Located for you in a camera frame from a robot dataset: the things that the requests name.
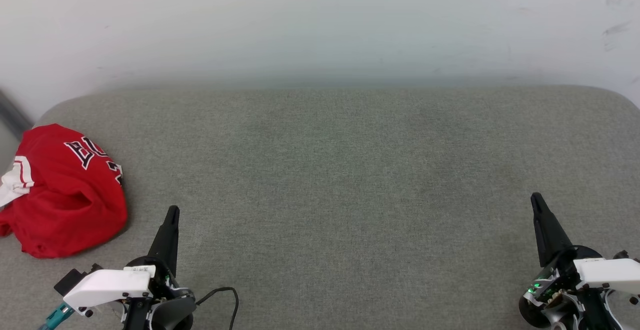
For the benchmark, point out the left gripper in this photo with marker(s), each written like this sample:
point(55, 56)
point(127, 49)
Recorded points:
point(170, 310)

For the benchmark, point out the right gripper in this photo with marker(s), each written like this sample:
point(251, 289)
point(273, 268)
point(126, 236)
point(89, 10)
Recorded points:
point(560, 305)

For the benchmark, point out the red basketball jersey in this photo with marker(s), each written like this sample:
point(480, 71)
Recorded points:
point(65, 205)

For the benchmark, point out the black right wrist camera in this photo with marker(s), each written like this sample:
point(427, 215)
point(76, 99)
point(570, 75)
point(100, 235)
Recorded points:
point(621, 255)

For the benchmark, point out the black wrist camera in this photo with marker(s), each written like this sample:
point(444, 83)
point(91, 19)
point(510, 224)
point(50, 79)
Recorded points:
point(621, 255)
point(67, 281)

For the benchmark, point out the white left camera bracket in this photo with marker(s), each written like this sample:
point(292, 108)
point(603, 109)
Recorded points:
point(105, 282)

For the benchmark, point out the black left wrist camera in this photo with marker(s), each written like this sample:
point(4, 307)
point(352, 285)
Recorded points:
point(67, 281)

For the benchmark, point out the teal left camera connector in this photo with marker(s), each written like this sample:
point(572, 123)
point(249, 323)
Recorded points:
point(57, 315)

